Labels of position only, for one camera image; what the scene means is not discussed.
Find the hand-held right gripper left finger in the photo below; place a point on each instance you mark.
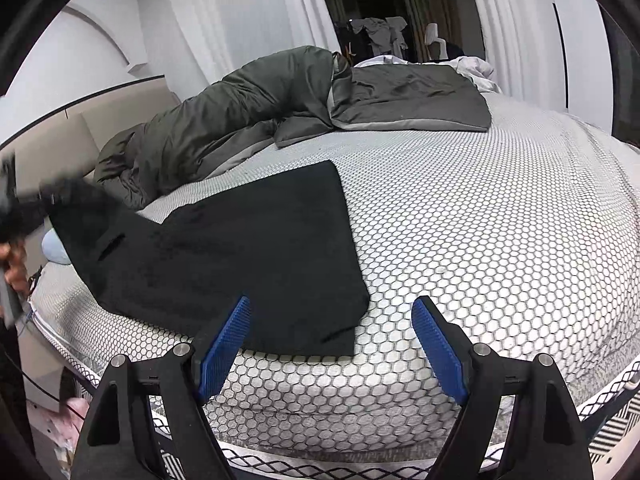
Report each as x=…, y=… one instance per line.
x=225, y=345

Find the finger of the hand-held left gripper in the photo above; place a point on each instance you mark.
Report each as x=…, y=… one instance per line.
x=65, y=192

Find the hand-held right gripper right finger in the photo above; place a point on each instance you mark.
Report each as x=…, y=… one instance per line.
x=440, y=350

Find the black pants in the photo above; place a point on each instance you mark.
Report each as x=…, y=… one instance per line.
x=240, y=240

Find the person's left hand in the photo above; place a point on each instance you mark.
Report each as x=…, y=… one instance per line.
x=12, y=265

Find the light blue pillow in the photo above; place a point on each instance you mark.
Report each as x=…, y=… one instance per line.
x=55, y=250

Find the beige padded headboard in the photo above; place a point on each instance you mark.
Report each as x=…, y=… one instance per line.
x=75, y=135

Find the bed with honeycomb sheet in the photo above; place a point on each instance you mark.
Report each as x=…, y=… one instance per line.
x=475, y=220

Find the pink cloth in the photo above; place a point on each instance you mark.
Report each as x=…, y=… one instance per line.
x=70, y=410

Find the geometric patterned blanket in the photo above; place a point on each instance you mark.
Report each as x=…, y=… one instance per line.
x=617, y=425

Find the white curtain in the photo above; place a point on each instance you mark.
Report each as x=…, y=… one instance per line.
x=510, y=25
x=240, y=10

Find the olive green puffer jacket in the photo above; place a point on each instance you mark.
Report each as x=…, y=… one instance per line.
x=400, y=95

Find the white striped bedding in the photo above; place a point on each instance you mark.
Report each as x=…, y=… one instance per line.
x=475, y=67

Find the white chair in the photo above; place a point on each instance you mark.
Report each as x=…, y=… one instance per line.
x=431, y=35

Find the white cabinet door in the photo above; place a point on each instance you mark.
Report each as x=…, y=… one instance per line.
x=585, y=60

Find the grey hanging clothes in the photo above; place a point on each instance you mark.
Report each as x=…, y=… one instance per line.
x=377, y=30

